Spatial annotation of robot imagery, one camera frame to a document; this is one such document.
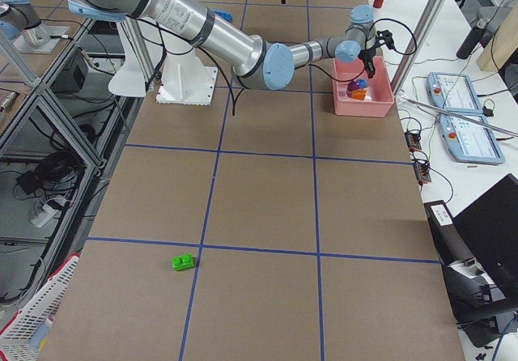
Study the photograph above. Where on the purple block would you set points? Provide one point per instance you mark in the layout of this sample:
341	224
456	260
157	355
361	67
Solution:
353	86

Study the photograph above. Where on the pink plastic box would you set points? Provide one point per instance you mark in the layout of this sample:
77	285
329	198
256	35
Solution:
379	97

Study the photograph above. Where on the long blue four-stud block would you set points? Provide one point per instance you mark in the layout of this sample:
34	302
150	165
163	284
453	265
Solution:
225	15

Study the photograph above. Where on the teach pendant with red button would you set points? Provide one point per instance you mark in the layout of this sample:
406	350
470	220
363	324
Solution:
453	92

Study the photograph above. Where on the black water bottle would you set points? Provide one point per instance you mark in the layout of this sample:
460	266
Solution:
472	39

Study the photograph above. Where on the orange terminal connector block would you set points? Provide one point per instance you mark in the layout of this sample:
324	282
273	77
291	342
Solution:
413	140

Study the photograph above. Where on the black laptop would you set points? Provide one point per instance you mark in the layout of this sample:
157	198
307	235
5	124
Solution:
479	245

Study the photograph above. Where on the green toy block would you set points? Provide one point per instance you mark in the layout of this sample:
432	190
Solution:
183	262

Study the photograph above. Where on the white plastic basket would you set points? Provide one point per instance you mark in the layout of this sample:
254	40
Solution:
25	334

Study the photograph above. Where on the aluminium frame profile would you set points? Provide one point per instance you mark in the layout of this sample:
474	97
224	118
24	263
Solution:
426	21

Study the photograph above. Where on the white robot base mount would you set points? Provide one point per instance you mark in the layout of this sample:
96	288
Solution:
157	60

